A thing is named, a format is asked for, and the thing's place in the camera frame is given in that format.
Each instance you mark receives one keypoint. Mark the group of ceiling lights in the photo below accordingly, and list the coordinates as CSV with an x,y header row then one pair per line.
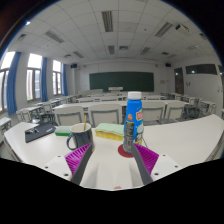
x,y
107,20

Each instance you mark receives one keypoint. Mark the wooden stick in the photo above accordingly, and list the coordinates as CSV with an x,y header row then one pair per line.
x,y
85,122

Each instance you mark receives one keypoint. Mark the dark blue mug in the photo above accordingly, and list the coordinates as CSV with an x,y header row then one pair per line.
x,y
81,140

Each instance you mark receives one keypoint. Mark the dark high wall window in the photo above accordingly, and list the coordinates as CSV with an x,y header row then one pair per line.
x,y
201,69

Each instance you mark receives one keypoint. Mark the dark classroom door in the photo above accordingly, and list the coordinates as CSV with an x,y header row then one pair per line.
x,y
178,81

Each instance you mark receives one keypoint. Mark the yellow and green sponge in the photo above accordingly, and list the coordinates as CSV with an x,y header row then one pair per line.
x,y
108,130

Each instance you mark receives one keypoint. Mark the group of white classroom desks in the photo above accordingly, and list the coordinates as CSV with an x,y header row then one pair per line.
x,y
100,104

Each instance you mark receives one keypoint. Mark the black flat pad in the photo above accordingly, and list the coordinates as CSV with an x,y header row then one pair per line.
x,y
41,131

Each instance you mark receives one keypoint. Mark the flat round red coaster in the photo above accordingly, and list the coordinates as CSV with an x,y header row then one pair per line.
x,y
121,152

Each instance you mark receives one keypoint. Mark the ceiling projector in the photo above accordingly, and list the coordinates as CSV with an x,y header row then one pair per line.
x,y
182,28

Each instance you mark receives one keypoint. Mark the blue drink bottle white cap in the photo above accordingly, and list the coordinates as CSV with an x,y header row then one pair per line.
x,y
133,120

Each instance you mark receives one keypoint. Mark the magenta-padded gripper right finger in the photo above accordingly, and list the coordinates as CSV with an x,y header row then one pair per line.
x,y
163,166

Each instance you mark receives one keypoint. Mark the group of classroom chairs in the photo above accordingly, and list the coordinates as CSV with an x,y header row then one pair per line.
x,y
105,115

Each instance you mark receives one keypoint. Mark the classroom window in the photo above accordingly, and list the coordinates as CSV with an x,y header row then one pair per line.
x,y
56,78
3,83
33,80

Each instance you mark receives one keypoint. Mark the white lectern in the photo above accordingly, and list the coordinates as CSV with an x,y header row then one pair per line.
x,y
115,88

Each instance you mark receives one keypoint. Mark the black wall speaker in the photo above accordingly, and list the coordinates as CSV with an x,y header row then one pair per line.
x,y
168,64
74,65

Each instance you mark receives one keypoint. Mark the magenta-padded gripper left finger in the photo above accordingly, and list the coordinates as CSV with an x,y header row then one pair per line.
x,y
62,166

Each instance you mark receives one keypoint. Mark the green chalkboard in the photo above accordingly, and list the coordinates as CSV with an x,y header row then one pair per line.
x,y
121,81

